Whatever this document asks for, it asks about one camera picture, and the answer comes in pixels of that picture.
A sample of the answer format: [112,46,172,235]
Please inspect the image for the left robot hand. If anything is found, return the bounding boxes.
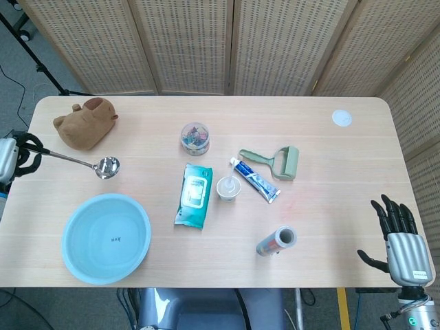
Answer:
[0,132,43,183]

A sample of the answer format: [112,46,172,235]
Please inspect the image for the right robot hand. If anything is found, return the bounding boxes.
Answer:
[356,194,433,287]

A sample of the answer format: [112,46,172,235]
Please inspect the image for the steel ladle black handle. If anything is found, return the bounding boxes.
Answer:
[21,143,121,180]

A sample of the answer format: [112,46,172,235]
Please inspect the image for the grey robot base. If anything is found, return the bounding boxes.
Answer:
[136,287,288,330]

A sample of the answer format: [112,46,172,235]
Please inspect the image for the brown capybara plush toy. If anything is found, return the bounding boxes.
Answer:
[52,97,120,151]

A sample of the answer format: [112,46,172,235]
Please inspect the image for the black tripod stand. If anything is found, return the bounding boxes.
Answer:
[0,12,96,97]

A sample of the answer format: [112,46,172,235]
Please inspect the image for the silver metal pole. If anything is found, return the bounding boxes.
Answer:
[294,287,305,330]

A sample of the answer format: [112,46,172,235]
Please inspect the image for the light blue plastic basin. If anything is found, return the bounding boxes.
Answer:
[60,192,152,286]

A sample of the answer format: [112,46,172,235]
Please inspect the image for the silver cylindrical can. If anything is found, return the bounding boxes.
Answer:
[256,225,298,258]

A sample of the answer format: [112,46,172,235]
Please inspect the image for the green lint roller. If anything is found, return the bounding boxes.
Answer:
[238,145,300,182]

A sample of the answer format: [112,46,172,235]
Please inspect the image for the blue white toothpaste tube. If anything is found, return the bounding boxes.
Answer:
[229,157,281,204]

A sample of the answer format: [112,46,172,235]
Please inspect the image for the clear jar of binder clips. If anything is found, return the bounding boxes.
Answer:
[179,122,211,157]

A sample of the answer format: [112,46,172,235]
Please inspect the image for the teal wet wipes pack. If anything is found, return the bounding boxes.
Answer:
[173,162,215,230]

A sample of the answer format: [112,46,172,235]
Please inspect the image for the small lidded paper cup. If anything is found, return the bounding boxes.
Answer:
[216,175,241,202]

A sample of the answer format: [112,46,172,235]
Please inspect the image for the woven folding screen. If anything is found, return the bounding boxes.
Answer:
[15,0,440,269]

